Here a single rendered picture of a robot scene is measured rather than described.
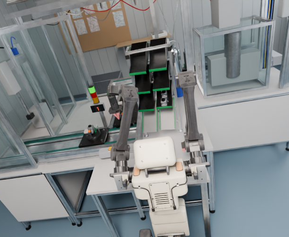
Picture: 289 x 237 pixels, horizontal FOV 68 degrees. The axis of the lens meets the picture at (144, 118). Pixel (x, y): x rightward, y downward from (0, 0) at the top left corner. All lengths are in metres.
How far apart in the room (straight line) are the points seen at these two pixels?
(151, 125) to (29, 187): 1.33
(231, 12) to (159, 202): 1.85
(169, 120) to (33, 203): 1.63
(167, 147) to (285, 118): 2.00
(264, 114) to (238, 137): 0.38
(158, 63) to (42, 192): 1.65
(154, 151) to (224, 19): 1.64
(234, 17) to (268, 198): 1.82
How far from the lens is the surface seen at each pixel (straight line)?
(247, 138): 2.85
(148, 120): 1.87
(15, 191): 2.53
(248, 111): 2.63
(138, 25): 5.03
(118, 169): 1.23
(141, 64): 1.70
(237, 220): 2.43
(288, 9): 2.46
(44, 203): 2.55
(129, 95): 1.12
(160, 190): 1.15
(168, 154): 1.07
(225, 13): 2.37
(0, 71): 2.38
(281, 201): 2.65
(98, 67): 5.40
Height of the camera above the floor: 2.04
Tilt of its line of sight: 31 degrees down
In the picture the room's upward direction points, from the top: 13 degrees counter-clockwise
